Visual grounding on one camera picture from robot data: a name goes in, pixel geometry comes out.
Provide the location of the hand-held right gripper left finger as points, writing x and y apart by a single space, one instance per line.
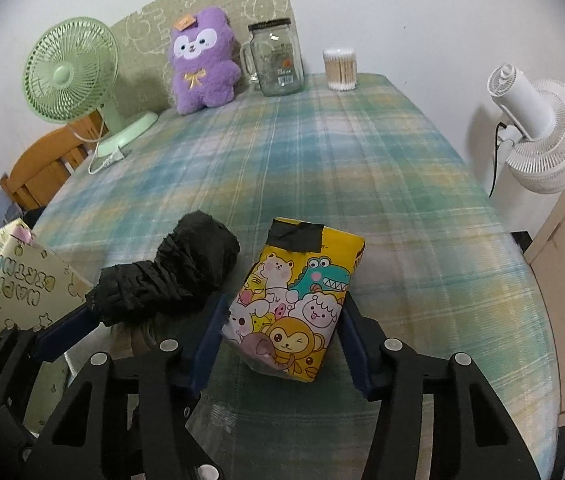
207 345

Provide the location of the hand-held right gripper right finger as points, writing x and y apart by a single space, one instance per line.
357 350

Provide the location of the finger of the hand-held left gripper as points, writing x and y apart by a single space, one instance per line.
62 332

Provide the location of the pale yellow patterned gift bag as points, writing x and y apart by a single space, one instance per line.
12 270

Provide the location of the yellow cartoon tissue packet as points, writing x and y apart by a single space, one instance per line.
302 285

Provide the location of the black cloth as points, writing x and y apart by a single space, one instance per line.
32 217

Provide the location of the plaid tablecloth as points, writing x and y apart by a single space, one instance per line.
362 185

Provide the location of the wooden chair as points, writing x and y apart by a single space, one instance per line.
37 160

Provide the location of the purple plush toy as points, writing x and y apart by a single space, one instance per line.
202 85

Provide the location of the green desk fan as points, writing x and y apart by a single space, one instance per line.
67 70

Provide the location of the cotton swab container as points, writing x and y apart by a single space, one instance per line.
340 70

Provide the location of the glass jar mug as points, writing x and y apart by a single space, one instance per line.
275 60

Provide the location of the white standing fan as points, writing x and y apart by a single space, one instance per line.
517 100

